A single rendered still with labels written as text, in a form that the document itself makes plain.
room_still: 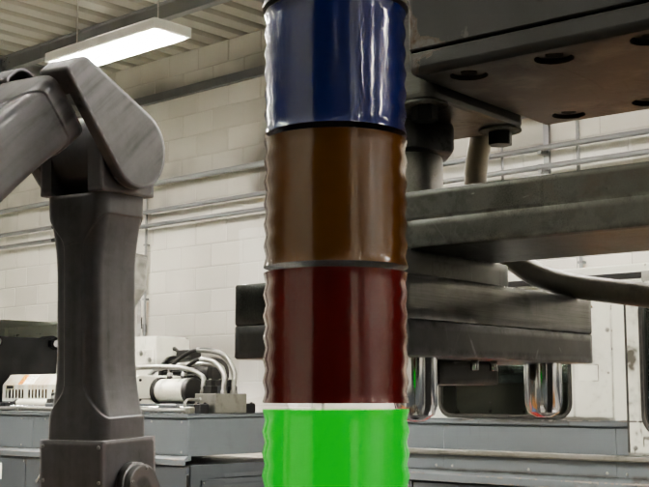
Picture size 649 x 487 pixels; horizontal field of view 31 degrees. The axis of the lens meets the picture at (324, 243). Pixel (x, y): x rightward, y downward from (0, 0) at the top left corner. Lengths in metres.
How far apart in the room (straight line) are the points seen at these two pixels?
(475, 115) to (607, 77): 0.07
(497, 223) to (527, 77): 0.07
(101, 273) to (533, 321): 0.43
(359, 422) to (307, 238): 0.05
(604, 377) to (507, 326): 5.07
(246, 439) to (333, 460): 7.52
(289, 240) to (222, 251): 9.92
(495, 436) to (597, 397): 0.58
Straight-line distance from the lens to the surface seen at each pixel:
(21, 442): 8.90
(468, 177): 0.68
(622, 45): 0.51
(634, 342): 5.53
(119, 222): 0.95
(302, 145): 0.30
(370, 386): 0.29
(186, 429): 7.47
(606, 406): 5.65
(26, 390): 9.34
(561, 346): 0.63
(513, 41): 0.51
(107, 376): 0.94
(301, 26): 0.31
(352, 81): 0.30
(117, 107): 0.94
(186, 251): 10.57
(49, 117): 0.91
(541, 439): 5.80
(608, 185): 0.51
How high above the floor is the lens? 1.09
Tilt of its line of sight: 7 degrees up
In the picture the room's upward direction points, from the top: straight up
